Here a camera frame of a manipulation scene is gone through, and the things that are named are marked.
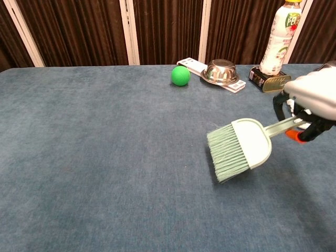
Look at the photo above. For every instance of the right robot hand orange thumb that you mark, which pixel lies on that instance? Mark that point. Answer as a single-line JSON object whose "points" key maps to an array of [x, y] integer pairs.
{"points": [[315, 92]]}

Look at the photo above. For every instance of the green ball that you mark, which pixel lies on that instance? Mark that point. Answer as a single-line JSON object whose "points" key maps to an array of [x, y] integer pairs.
{"points": [[180, 76]]}

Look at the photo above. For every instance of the upturned steel bowl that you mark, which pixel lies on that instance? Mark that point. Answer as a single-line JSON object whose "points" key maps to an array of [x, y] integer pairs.
{"points": [[329, 65], [220, 72]]}

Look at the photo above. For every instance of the dark gold tin can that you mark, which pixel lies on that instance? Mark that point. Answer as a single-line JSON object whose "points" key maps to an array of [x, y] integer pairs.
{"points": [[267, 82]]}

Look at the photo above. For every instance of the plastic bottle yellow cap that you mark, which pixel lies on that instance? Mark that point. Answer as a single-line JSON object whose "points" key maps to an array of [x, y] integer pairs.
{"points": [[278, 42]]}

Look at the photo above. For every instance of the blue table cloth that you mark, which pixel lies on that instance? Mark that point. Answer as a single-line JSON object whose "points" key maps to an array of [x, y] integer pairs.
{"points": [[105, 157]]}

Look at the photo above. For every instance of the dark brown curtain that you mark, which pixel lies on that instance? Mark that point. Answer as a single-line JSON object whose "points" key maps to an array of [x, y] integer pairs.
{"points": [[78, 29]]}

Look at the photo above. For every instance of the white partition post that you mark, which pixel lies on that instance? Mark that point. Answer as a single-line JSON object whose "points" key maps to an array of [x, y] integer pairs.
{"points": [[204, 29], [25, 34], [299, 34], [130, 31]]}

